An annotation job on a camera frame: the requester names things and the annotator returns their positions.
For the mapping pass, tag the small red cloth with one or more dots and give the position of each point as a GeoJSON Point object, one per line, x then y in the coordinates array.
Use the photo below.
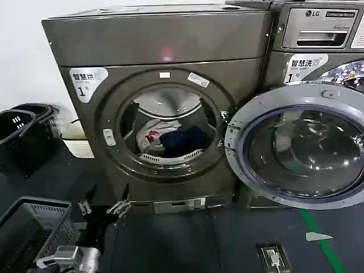
{"type": "Point", "coordinates": [153, 135]}

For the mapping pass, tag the dark blue garment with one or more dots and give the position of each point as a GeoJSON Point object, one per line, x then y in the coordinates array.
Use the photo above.
{"type": "Point", "coordinates": [182, 138]}

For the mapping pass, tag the round glass dryer door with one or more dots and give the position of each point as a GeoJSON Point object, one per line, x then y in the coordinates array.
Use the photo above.
{"type": "Point", "coordinates": [301, 148]}

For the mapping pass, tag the white arrow floor sticker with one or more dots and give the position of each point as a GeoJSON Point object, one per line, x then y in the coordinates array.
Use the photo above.
{"type": "Point", "coordinates": [317, 236]}

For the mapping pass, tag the green floor tape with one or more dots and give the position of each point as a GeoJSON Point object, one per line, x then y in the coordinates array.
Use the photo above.
{"type": "Point", "coordinates": [321, 244]}

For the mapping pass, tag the white garment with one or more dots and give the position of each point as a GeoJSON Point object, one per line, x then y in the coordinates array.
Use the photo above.
{"type": "Point", "coordinates": [148, 128]}

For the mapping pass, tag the grey front-load dryer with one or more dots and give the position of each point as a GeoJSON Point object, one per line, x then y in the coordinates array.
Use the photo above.
{"type": "Point", "coordinates": [159, 39]}

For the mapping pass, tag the floor power socket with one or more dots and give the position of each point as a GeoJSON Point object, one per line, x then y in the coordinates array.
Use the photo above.
{"type": "Point", "coordinates": [273, 256]}

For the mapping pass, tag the grey slatted laundry basket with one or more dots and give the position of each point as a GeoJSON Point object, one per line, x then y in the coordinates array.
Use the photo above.
{"type": "Point", "coordinates": [31, 227]}

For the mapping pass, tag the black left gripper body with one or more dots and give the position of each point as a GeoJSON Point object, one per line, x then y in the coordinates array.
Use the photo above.
{"type": "Point", "coordinates": [98, 227]}

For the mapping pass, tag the grey washer with control panel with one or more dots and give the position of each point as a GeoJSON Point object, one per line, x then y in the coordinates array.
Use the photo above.
{"type": "Point", "coordinates": [312, 31]}

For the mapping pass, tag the black plastic laundry basket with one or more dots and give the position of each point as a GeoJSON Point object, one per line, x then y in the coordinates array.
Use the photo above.
{"type": "Point", "coordinates": [47, 118]}
{"type": "Point", "coordinates": [17, 133]}

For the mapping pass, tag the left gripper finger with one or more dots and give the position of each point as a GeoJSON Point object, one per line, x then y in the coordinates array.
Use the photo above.
{"type": "Point", "coordinates": [86, 203]}
{"type": "Point", "coordinates": [120, 206]}

